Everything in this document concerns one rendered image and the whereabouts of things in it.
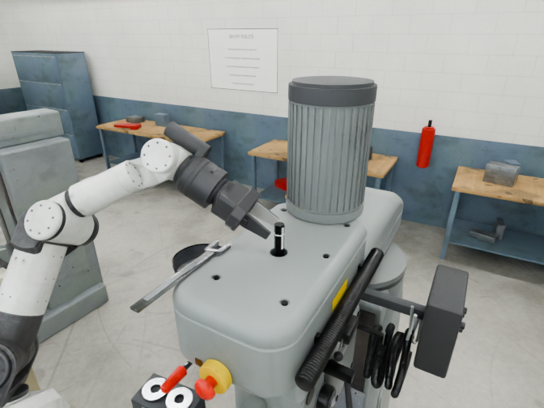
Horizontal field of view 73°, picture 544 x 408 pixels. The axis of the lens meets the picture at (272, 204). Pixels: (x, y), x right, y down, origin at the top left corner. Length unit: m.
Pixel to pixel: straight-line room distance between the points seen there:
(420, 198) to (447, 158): 0.62
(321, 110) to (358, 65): 4.22
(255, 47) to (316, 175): 4.85
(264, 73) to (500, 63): 2.90
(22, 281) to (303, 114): 0.66
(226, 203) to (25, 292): 0.42
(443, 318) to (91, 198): 0.82
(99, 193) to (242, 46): 5.06
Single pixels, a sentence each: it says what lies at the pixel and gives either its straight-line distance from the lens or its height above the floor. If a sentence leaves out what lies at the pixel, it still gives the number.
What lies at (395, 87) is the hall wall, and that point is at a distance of 4.91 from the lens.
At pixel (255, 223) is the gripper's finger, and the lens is 0.72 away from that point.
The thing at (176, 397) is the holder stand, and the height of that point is 1.17.
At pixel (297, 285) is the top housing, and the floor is 1.89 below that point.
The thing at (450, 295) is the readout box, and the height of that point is 1.73.
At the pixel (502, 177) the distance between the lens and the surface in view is 4.45.
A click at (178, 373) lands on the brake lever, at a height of 1.71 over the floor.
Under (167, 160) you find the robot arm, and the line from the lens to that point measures 0.72.
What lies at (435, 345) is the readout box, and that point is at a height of 1.62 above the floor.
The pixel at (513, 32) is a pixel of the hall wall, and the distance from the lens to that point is 4.78.
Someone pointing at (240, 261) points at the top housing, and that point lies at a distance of 0.75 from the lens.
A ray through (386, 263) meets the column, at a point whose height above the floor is 1.56.
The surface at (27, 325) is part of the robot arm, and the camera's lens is 0.89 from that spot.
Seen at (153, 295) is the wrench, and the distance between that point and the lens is 0.68.
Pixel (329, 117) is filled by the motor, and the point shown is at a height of 2.14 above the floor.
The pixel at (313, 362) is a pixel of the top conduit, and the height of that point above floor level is 1.81.
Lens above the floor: 2.31
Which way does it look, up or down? 25 degrees down
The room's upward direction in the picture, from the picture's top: straight up
